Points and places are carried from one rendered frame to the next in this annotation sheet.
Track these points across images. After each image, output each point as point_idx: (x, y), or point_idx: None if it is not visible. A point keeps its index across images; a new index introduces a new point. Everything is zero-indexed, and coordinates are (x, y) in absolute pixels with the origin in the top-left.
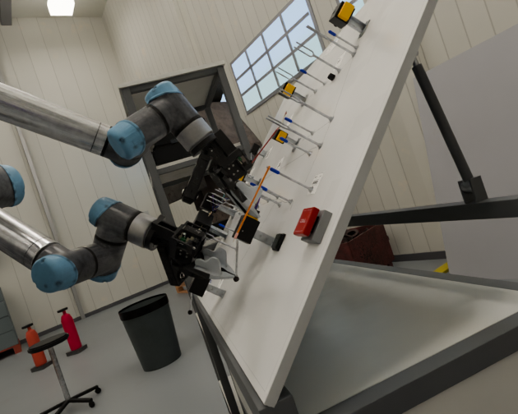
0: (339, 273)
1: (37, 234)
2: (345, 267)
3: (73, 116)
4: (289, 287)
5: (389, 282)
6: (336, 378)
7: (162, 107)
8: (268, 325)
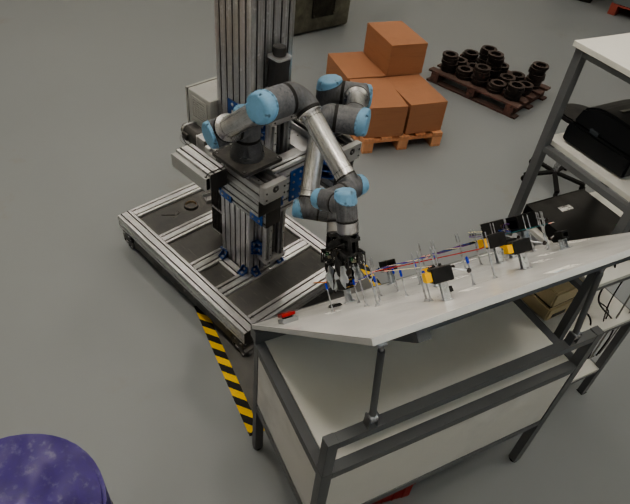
0: None
1: (308, 186)
2: (512, 378)
3: (330, 157)
4: None
5: None
6: (293, 356)
7: (330, 204)
8: None
